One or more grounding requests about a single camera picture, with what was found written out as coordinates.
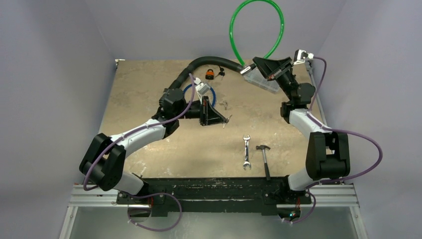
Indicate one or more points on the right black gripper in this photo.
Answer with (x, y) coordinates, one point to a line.
(281, 70)

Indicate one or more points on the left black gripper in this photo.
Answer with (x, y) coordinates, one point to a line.
(208, 115)

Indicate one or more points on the orange black padlock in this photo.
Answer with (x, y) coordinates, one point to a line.
(210, 75)

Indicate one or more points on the black key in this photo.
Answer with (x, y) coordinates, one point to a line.
(221, 72)

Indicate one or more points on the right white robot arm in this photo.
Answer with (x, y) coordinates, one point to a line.
(327, 154)

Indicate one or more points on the clear plastic organizer box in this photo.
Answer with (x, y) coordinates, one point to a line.
(255, 77)

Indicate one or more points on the small black hammer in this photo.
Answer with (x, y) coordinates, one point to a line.
(263, 148)

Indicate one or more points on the silver open-end wrench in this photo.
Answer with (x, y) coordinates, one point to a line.
(246, 151)

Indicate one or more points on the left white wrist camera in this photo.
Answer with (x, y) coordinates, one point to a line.
(201, 88)

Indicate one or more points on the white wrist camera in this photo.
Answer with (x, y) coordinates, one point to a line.
(301, 56)
(201, 88)

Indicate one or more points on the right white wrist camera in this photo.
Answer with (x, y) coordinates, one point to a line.
(301, 56)

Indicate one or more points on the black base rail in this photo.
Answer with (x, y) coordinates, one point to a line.
(268, 197)

